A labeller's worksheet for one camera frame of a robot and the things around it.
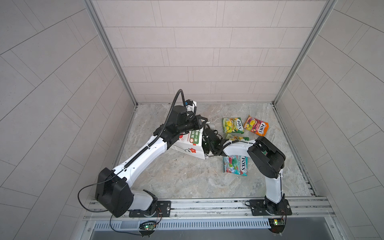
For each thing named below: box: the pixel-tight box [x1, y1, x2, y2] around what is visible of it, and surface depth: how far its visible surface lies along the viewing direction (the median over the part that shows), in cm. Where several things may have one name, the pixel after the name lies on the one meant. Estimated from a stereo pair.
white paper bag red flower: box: [170, 127, 206, 160], surface depth 79 cm
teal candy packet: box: [223, 155, 249, 177], surface depth 84 cm
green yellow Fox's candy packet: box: [222, 117, 245, 134], surface depth 103 cm
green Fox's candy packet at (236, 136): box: [225, 132, 250, 141], surface depth 96 cm
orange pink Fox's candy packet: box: [244, 115, 269, 136], surface depth 102 cm
